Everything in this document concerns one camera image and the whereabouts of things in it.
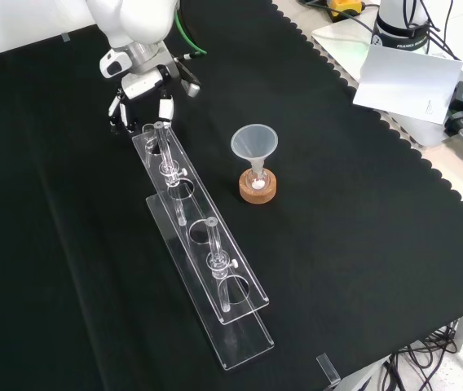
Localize pale base board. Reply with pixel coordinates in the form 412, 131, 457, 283
311, 18, 457, 148

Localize green cable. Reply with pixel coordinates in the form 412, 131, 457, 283
173, 7, 209, 59

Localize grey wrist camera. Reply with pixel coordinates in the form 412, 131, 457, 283
172, 59, 202, 99

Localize translucent plastic funnel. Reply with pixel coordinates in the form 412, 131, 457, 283
230, 124, 279, 180

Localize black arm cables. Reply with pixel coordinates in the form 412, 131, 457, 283
417, 0, 463, 77

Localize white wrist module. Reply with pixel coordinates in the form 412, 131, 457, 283
99, 48, 131, 80

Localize clear cloth clip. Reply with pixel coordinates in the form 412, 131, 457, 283
315, 353, 342, 387

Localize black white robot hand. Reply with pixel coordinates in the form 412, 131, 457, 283
107, 64, 175, 136

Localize black cable bundle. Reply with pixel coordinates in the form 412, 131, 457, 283
377, 319, 463, 391

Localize yellow stop button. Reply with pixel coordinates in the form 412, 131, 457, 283
326, 0, 367, 24

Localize clear acrylic funnel stand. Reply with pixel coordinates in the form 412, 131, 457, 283
131, 120, 276, 371

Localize black stop button cable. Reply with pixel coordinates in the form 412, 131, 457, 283
303, 0, 376, 37

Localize black table cloth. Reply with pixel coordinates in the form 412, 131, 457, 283
0, 0, 463, 391

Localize white paper sheet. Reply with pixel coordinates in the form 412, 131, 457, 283
352, 43, 463, 123

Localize round-bottom glass flask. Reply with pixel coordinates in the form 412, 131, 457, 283
244, 160, 271, 191

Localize cork ring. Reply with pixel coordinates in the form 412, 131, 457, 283
238, 169, 277, 206

